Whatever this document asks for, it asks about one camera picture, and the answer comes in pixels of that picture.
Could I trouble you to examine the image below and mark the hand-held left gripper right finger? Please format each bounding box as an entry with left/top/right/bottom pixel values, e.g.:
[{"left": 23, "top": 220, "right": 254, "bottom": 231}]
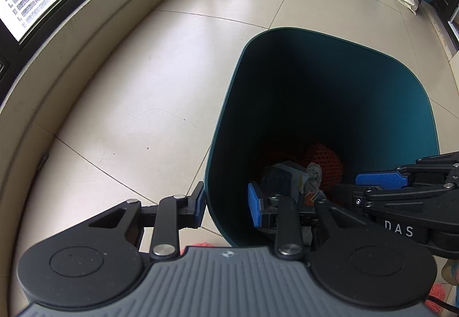
[{"left": 247, "top": 182, "right": 364, "bottom": 261}]

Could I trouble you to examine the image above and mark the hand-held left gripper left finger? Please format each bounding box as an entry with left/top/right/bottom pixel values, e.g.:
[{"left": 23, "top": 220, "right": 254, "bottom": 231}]
[{"left": 88, "top": 181, "right": 207, "bottom": 260}]

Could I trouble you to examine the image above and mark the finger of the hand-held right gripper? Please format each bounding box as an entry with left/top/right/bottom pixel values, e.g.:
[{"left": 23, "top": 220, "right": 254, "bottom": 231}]
[
  {"left": 355, "top": 152, "right": 459, "bottom": 192},
  {"left": 332, "top": 184, "right": 459, "bottom": 212}
]

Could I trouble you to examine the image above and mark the dark grey wrapper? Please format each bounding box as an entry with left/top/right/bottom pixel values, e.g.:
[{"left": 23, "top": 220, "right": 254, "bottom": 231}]
[{"left": 261, "top": 160, "right": 310, "bottom": 197}]

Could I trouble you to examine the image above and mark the orange mesh net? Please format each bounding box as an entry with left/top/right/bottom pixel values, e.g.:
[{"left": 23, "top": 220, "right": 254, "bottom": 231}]
[{"left": 300, "top": 143, "right": 345, "bottom": 196}]

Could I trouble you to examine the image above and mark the white paper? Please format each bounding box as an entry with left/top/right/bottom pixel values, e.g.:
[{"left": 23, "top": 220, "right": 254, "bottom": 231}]
[{"left": 306, "top": 163, "right": 323, "bottom": 192}]

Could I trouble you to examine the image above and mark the dark green trash bin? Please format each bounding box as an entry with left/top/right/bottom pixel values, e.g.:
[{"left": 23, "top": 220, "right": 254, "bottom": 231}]
[{"left": 203, "top": 27, "right": 441, "bottom": 249}]

